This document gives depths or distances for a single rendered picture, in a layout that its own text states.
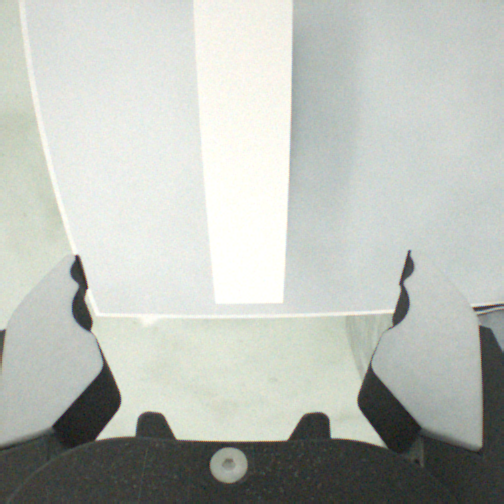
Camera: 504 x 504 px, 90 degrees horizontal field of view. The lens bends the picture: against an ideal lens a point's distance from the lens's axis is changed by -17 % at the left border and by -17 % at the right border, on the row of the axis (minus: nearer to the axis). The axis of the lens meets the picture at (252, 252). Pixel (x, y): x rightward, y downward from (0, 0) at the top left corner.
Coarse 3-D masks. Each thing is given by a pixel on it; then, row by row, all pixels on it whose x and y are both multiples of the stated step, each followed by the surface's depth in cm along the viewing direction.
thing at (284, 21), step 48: (240, 0) 15; (288, 0) 15; (240, 48) 17; (288, 48) 17; (240, 96) 19; (288, 96) 19; (240, 144) 20; (288, 144) 20; (240, 192) 22; (240, 240) 24; (240, 288) 26
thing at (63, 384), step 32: (32, 288) 9; (64, 288) 9; (32, 320) 7; (64, 320) 8; (32, 352) 6; (64, 352) 7; (96, 352) 7; (0, 384) 6; (32, 384) 6; (64, 384) 6; (96, 384) 6; (0, 416) 5; (32, 416) 5; (64, 416) 5; (96, 416) 6; (0, 448) 4
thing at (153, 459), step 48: (144, 432) 5; (48, 480) 4; (96, 480) 4; (144, 480) 4; (192, 480) 4; (240, 480) 4; (288, 480) 4; (336, 480) 4; (384, 480) 4; (432, 480) 4
